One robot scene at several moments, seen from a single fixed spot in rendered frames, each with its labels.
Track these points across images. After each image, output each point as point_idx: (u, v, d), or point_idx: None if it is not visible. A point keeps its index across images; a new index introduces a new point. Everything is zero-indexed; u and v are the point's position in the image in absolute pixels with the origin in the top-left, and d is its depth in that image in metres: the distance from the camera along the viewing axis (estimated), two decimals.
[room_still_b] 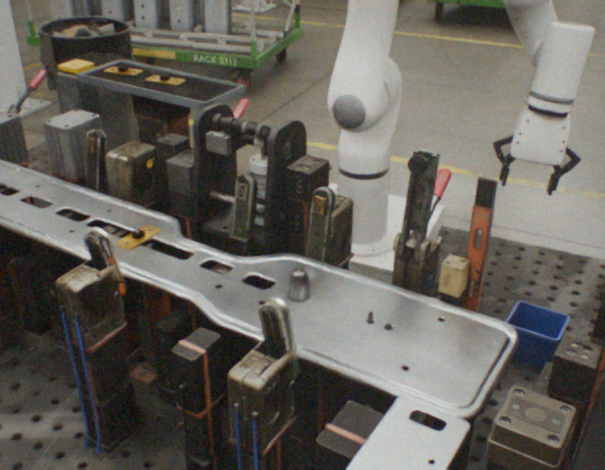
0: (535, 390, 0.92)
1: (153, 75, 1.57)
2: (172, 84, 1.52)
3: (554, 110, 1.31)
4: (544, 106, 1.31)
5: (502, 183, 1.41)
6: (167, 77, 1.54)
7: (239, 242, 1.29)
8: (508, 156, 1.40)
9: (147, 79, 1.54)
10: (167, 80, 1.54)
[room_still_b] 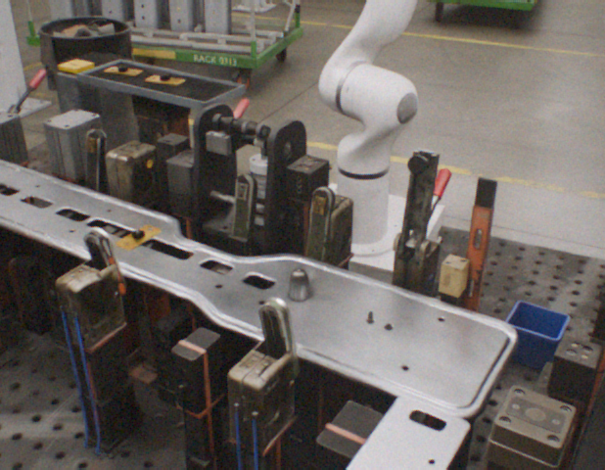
0: (535, 390, 0.92)
1: (153, 75, 1.57)
2: (172, 84, 1.52)
3: None
4: None
5: None
6: (167, 77, 1.54)
7: (239, 242, 1.29)
8: None
9: (147, 79, 1.54)
10: (167, 80, 1.54)
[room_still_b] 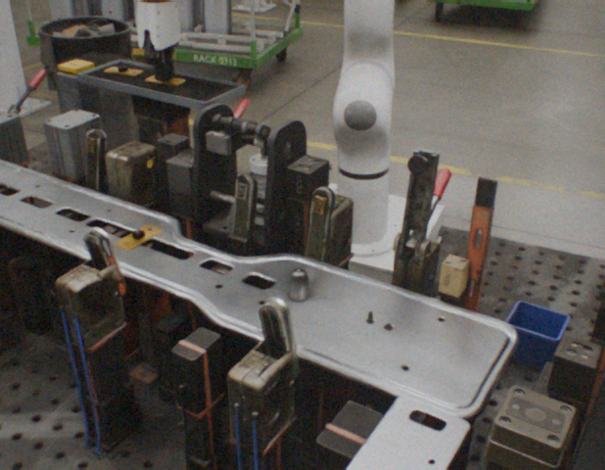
0: (535, 390, 0.92)
1: (153, 75, 1.57)
2: (172, 84, 1.52)
3: None
4: None
5: (166, 78, 1.52)
6: (167, 77, 1.54)
7: (239, 242, 1.29)
8: (155, 55, 1.50)
9: (147, 79, 1.54)
10: (167, 80, 1.54)
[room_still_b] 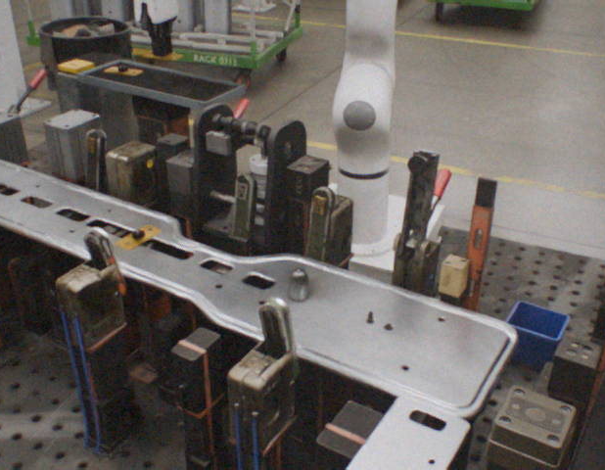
0: (535, 390, 0.92)
1: (151, 51, 1.54)
2: (170, 59, 1.49)
3: None
4: None
5: (164, 54, 1.50)
6: (165, 53, 1.51)
7: (239, 242, 1.29)
8: (152, 28, 1.47)
9: (144, 55, 1.52)
10: (165, 56, 1.51)
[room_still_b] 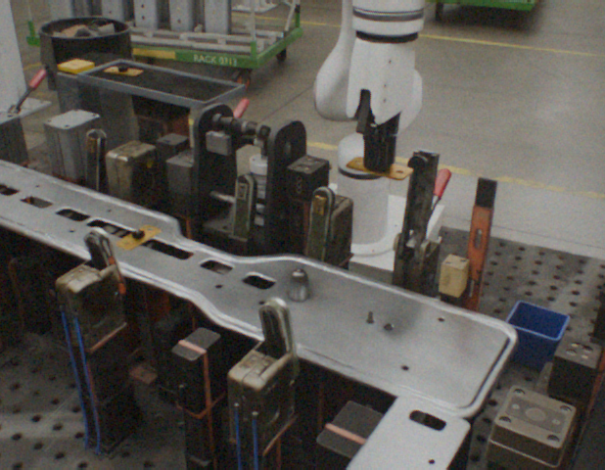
0: (535, 390, 0.92)
1: (357, 157, 0.96)
2: (394, 178, 0.90)
3: (421, 27, 0.82)
4: (413, 27, 0.81)
5: (384, 167, 0.91)
6: None
7: (239, 242, 1.29)
8: None
9: (349, 164, 0.93)
10: None
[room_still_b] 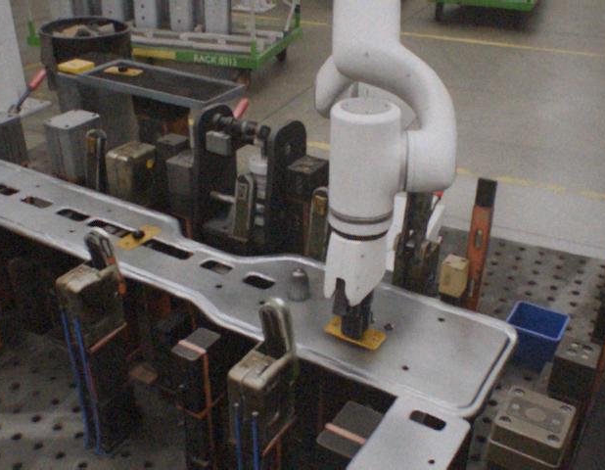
0: (535, 390, 0.92)
1: (336, 317, 1.04)
2: (368, 347, 0.98)
3: (391, 224, 0.90)
4: (384, 227, 0.89)
5: (359, 336, 0.99)
6: None
7: (239, 242, 1.29)
8: (346, 304, 0.97)
9: (327, 329, 1.02)
10: None
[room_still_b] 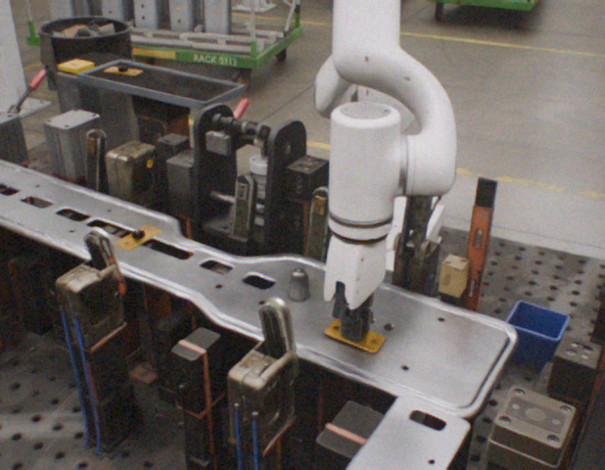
0: (535, 390, 0.92)
1: (336, 320, 1.04)
2: (367, 350, 0.99)
3: (391, 228, 0.91)
4: (383, 231, 0.89)
5: (359, 339, 0.99)
6: None
7: (239, 242, 1.29)
8: (346, 307, 0.97)
9: (327, 332, 1.02)
10: None
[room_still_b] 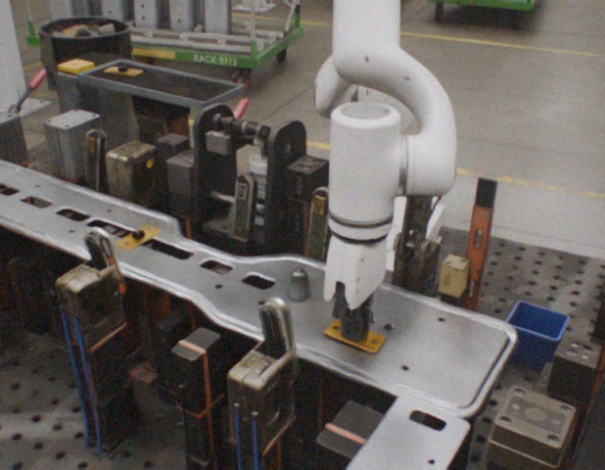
0: (535, 390, 0.92)
1: (336, 320, 1.04)
2: (367, 350, 0.99)
3: (391, 228, 0.91)
4: (383, 231, 0.89)
5: (359, 339, 0.99)
6: None
7: (239, 242, 1.29)
8: (346, 307, 0.97)
9: (327, 332, 1.02)
10: None
